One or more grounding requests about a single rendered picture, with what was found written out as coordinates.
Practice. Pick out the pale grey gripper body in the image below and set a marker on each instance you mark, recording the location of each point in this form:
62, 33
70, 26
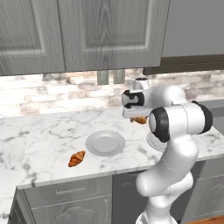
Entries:
136, 112

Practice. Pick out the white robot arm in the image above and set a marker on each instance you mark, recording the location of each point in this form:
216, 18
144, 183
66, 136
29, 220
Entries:
175, 163

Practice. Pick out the brown croissant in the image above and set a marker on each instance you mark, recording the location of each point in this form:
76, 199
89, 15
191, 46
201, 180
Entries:
76, 159
141, 120

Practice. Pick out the grey round plate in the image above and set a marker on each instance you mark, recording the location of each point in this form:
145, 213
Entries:
154, 142
105, 143

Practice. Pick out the grey hob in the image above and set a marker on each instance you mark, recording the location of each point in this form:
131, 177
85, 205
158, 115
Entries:
217, 116

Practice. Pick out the dark grey dishwasher front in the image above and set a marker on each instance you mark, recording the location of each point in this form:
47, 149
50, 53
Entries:
125, 198

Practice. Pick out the grey range hood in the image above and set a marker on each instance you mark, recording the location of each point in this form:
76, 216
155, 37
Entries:
192, 32

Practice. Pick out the grey base cupboard door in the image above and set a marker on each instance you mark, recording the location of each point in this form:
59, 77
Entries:
75, 211

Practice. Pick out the grey cabinet side panel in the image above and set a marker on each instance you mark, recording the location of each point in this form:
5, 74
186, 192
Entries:
19, 208

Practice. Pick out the grey wall socket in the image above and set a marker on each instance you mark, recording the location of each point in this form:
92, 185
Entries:
119, 76
103, 77

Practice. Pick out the grey wall cupboard door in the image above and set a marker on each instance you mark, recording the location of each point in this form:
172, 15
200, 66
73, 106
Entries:
113, 32
29, 35

